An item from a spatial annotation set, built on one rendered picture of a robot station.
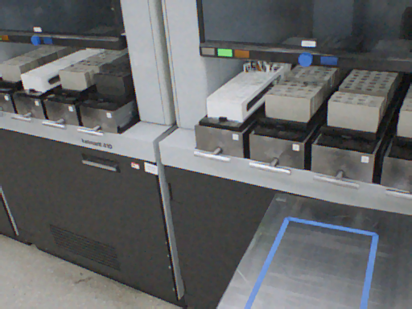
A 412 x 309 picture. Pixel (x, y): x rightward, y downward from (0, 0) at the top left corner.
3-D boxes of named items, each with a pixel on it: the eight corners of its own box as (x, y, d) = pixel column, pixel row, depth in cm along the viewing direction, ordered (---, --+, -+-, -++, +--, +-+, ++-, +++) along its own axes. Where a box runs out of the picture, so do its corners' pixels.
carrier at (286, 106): (313, 120, 105) (314, 96, 102) (310, 123, 104) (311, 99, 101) (267, 113, 111) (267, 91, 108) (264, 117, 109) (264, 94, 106)
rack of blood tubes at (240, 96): (253, 82, 136) (253, 63, 133) (285, 86, 131) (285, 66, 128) (207, 121, 114) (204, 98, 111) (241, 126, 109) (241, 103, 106)
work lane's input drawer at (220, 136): (288, 68, 166) (288, 44, 162) (324, 72, 159) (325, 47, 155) (187, 157, 112) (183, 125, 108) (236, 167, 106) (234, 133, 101)
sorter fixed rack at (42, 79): (84, 65, 169) (81, 49, 166) (105, 67, 165) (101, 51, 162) (24, 92, 147) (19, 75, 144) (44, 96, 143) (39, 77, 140)
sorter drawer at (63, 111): (166, 58, 192) (163, 37, 188) (193, 60, 186) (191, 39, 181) (39, 126, 139) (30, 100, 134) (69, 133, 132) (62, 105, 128)
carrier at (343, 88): (386, 113, 105) (389, 90, 102) (385, 117, 103) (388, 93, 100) (338, 107, 110) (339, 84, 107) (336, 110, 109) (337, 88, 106)
